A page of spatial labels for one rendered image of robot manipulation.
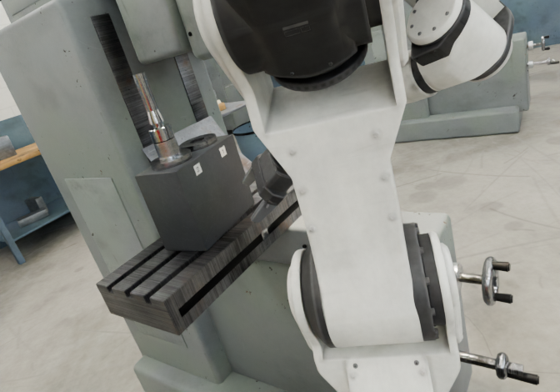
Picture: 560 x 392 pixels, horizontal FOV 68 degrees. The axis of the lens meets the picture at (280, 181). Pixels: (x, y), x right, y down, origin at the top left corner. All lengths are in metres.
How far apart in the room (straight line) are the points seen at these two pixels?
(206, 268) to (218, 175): 0.21
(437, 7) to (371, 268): 0.32
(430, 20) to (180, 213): 0.59
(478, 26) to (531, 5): 6.86
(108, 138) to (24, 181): 4.00
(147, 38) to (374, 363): 0.96
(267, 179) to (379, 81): 0.39
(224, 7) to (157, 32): 0.81
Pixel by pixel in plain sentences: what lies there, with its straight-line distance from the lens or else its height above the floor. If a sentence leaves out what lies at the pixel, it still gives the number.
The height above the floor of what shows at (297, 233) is 0.86.
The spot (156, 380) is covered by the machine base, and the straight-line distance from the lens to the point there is 1.92.
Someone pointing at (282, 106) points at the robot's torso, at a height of 1.26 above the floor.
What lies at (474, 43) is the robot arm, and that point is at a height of 1.26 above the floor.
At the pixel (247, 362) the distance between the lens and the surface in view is 1.63.
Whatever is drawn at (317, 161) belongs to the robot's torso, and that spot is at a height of 1.21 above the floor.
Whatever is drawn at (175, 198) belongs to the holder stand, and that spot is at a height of 1.08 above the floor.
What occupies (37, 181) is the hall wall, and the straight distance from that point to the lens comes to 5.34.
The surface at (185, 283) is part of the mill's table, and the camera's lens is 0.83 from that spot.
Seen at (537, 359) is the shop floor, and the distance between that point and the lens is 1.88.
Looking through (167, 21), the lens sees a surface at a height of 1.42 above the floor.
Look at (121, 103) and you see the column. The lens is 1.32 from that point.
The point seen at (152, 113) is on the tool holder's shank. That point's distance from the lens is 0.89.
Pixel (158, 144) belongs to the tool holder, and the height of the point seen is 1.19.
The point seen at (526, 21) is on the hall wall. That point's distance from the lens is 7.48.
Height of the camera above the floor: 1.35
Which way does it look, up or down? 20 degrees down
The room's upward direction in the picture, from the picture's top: 16 degrees counter-clockwise
